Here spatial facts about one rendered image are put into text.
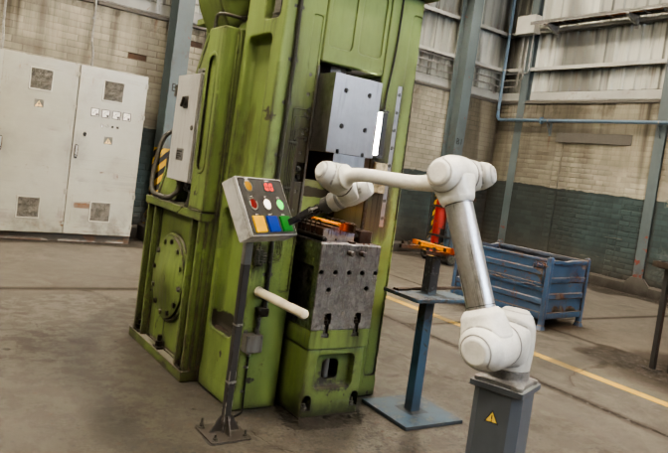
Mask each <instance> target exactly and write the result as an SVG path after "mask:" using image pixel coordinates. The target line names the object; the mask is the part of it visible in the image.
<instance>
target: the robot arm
mask: <svg viewBox="0 0 668 453"><path fill-rule="evenodd" d="M315 178H316V180H317V182H318V183H319V184H320V185H321V186H322V187H323V188H324V189H326V190H327V191H329V192H330V193H328V194H327V196H326V197H324V198H322V199H320V202H319V205H318V204H316V205H314V206H313V207H308V208H307V209H306V210H304V211H302V212H300V213H298V214H297V216H294V217H292V218H290V219H288V223H289V225H290V226H292V225H294V224H296V223H299V222H301V221H305V219H309V218H312V217H314V216H317V215H320V214H322V213H325V214H330V213H332V212H338V211H340V210H342V209H345V208H347V207H353V206H356V205H358V204H360V203H362V202H364V201H366V200H367V199H368V198H370V197H371V196H372V195H373V194H374V186H373V183H374V184H379V185H384V186H390V187H395V188H400V189H406V190H412V191H424V192H434V193H435V195H436V197H437V199H438V201H439V203H440V204H441V205H442V206H443V207H444V208H445V211H446V216H447V221H448V226H449V230H450V235H451V240H452V245H453V249H454V254H455V259H456V264H457V268H458V273H459V278H460V283H461V287H462V292H463V297H464V301H465V306H466V312H464V313H463V315H462V316H461V319H460V322H461V329H460V339H459V352H460V355H461V357H462V359H463V360H464V362H465V363H466V364H467V365H468V366H469V367H471V368H472V369H474V370H477V371H480V372H482V373H479V374H475V376H474V378H475V379H478V380H482V381H486V382H489V383H492V384H495V385H498V386H502V387H505V388H508V389H511V390H513V391H516V392H519V393H523V392H524V390H526V389H527V388H529V387H531V386H532V385H536V384H538V381H537V380H536V379H534V378H531V377H530V367H531V363H532V360H533V355H534V349H535V342H536V325H535V321H534V318H533V316H532V315H531V314H530V312H529V311H527V310H524V309H521V308H516V307H511V306H505V307H503V308H500V307H498V306H496V305H495V300H494V296H493V291H492V287H491V282H490V278H489V273H488V269H487V264H486V259H485V255H484V250H483V246H482V241H481V237H480V232H479V228H478V223H477V219H476V214H475V210H474V206H473V201H474V199H475V192H476V191H482V190H485V189H487V188H489V187H491V186H492V185H494V183H495V182H496V180H497V174H496V169H495V167H493V166H492V165H491V164H489V163H485V162H477V161H474V160H470V159H467V158H465V157H462V156H457V155H445V156H442V157H440V158H437V159H435V160H433V161H432V162H431V163H430V165H429V166H428V168H427V172H426V175H420V176H417V175H407V174H400V173H393V172H386V171H379V170H372V169H363V168H351V167H350V166H349V165H347V164H339V163H334V162H331V161H322V162H321V163H319V164H318V165H317V167H316V169H315Z"/></svg>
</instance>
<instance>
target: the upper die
mask: <svg viewBox="0 0 668 453"><path fill-rule="evenodd" d="M322 161H331V162H334V163H339V164H347V165H349V166H350V167H351V168H363V169H364V162H365V158H362V157H356V156H349V155H343V154H336V153H327V152H317V151H309V154H308V161H307V169H314V170H315V169H316V167H317V165H318V164H319V163H321V162H322Z"/></svg>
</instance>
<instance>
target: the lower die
mask: <svg viewBox="0 0 668 453"><path fill-rule="evenodd" d="M310 221H311V219H308V220H307V224H306V231H309V228H310ZM314 226H315V220H312V223H311V229H310V230H311V232H312V233H313V232H314ZM315 233H316V234H319V235H323V236H326V237H327V240H326V241H335V239H337V240H336V242H348V240H352V241H354V233H349V232H345V231H342V230H340V226H338V225H334V224H330V223H326V222H324V221H321V224H320V221H317V223H316V228H315Z"/></svg>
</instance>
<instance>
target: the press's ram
mask: <svg viewBox="0 0 668 453"><path fill-rule="evenodd" d="M382 87H383V84H382V83H381V82H377V81H373V80H369V79H364V78H360V77H356V76H352V75H345V74H341V73H325V74H319V80H318V87H317V94H316V102H315V109H314V116H313V124H312V131H311V139H310V146H309V151H317V152H327V153H336V154H343V155H349V156H356V157H362V158H367V159H372V158H373V152H374V144H375V137H376V130H377V123H378V116H379V108H380V101H381V94H382Z"/></svg>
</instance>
